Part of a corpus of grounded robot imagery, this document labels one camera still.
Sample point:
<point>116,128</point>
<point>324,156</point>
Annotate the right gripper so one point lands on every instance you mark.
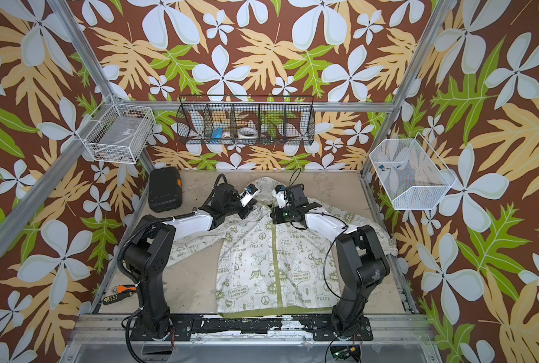
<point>276,218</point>

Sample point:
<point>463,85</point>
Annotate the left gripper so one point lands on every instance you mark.
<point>246,209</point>

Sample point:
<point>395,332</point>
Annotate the white green printed jacket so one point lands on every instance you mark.
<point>252,267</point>

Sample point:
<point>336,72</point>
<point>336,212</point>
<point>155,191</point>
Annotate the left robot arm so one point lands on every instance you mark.
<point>145,254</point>

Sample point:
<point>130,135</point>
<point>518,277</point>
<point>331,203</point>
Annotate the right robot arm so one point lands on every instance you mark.
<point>361,259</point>

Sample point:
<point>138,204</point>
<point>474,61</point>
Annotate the black plastic case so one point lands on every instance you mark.
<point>165,189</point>

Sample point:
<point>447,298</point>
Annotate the blue object in basket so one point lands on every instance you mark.
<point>217,134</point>

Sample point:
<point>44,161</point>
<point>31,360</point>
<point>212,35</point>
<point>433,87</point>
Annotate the white tape roll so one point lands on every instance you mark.
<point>247,133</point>

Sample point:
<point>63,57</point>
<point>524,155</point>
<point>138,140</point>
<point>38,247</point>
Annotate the white mesh basket right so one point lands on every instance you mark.
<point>412,173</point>

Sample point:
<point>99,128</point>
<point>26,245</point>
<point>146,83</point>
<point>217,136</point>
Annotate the orange adjustable wrench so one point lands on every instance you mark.
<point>123,288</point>

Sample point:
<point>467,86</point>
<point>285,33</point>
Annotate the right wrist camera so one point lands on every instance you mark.
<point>292,196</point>

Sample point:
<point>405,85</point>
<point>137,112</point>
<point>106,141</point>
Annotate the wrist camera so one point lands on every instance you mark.
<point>292,196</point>
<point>248,195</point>

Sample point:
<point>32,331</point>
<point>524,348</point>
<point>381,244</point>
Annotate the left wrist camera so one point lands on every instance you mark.
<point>248,195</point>

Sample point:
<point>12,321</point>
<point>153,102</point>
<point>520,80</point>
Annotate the black wire basket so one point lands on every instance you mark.
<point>279,120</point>

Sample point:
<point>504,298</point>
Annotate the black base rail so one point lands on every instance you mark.
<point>184,327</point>

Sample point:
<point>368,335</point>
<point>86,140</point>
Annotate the white wire basket left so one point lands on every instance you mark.
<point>119,133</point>

